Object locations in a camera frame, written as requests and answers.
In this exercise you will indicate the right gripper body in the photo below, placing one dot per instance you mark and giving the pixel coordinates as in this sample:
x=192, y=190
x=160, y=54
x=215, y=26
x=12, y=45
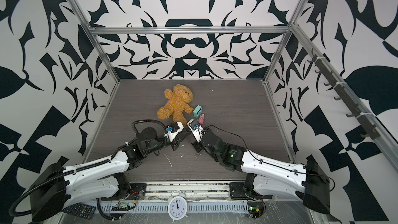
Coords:
x=198, y=146

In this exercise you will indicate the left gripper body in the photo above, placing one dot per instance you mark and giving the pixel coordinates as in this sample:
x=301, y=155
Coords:
x=178, y=137

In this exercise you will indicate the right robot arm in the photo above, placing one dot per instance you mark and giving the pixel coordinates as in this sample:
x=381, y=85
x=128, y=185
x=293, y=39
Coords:
x=266, y=176

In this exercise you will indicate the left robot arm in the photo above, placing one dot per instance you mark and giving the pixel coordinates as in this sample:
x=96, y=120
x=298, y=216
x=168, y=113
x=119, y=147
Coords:
x=59, y=187

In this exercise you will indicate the pink toy figure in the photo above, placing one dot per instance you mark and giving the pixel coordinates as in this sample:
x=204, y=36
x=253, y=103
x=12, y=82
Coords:
x=201, y=119

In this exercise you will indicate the teal toy block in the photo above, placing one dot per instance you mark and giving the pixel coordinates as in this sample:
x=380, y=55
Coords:
x=198, y=111

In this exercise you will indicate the brown teddy bear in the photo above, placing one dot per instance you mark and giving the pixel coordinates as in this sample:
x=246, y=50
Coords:
x=178, y=101

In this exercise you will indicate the white alarm clock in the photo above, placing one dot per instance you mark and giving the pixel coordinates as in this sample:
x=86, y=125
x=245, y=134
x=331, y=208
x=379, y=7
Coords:
x=177, y=205

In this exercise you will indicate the small circuit board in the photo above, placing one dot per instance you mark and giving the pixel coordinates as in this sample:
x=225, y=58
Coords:
x=123, y=207

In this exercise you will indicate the green electronics module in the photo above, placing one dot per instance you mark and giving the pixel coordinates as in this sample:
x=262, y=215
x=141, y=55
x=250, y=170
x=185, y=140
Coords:
x=256, y=211

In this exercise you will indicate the black remote control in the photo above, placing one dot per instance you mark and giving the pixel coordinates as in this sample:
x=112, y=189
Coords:
x=80, y=210

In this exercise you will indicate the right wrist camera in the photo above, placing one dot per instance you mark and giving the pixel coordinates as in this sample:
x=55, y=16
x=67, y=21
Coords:
x=196, y=129

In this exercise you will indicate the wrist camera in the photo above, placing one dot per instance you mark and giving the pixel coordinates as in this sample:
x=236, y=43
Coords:
x=196, y=129
x=173, y=130

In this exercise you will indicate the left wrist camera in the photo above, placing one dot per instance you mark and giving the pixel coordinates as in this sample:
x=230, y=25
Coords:
x=173, y=130

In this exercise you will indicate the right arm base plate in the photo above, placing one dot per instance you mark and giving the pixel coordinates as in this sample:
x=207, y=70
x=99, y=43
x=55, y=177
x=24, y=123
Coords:
x=243, y=191

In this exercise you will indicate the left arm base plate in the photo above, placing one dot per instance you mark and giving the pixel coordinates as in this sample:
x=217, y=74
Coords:
x=137, y=191

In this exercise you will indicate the white cable duct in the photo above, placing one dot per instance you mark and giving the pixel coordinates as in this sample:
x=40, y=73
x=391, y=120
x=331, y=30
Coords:
x=191, y=207

